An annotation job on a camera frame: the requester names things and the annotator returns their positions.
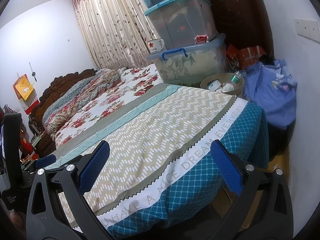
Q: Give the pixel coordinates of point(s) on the blue cloth bag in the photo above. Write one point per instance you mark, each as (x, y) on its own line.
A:
(273, 88)

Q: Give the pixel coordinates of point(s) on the storage box blue handle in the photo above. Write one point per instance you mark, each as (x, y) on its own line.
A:
(190, 65)

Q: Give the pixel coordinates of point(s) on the floral bed sheet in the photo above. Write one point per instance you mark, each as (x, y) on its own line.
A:
(134, 83)

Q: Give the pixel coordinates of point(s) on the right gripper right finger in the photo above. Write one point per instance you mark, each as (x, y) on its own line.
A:
(263, 208)

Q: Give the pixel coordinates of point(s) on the red white small packet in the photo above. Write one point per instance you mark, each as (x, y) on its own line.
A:
(200, 39)

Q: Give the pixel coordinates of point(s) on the red yellow wall calendar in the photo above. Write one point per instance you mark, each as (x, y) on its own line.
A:
(26, 94)

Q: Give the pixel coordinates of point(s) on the red white wrapper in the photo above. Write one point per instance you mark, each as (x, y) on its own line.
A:
(227, 87)

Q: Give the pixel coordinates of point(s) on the beige leaf curtain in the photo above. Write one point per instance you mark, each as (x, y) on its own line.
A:
(116, 32)

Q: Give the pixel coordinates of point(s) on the large clear storage box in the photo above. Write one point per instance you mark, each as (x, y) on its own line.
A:
(179, 22)

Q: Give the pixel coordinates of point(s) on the white wall socket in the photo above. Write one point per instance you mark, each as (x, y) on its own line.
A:
(308, 29)

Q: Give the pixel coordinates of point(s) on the red orange gift bag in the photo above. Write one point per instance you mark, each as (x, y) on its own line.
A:
(243, 58)

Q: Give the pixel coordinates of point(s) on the person right hand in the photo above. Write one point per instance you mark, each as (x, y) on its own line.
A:
(17, 221)

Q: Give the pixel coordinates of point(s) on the dark blue milk carton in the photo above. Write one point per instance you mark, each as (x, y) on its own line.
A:
(214, 85)

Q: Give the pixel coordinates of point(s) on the beige round trash bin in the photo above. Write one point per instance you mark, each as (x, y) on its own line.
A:
(225, 78)

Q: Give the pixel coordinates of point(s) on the clear plastic bottle green label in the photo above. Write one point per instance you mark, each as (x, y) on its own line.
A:
(236, 78)

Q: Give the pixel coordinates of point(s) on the patterned folded quilt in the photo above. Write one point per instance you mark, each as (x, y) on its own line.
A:
(84, 91)

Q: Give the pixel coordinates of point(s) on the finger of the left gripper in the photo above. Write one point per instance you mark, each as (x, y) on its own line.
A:
(32, 167)

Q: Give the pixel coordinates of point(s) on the white enamel mug red star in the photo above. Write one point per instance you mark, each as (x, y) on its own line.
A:
(156, 45)

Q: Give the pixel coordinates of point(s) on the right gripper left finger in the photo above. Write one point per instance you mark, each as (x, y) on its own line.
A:
(45, 217)

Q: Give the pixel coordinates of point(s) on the carved wooden headboard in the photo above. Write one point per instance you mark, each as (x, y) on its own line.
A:
(58, 87)

